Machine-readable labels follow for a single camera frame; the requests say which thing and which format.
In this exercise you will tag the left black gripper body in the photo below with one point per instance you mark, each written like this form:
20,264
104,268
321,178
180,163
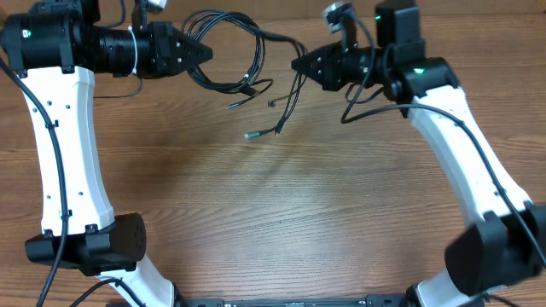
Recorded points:
154,54

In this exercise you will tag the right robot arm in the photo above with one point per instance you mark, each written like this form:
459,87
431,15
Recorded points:
503,242

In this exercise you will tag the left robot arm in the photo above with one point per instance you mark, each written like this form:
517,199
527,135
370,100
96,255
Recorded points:
53,53

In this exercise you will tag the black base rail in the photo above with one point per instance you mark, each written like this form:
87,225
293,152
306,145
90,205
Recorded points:
294,302

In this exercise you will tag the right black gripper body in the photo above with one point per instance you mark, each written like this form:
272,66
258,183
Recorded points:
357,64

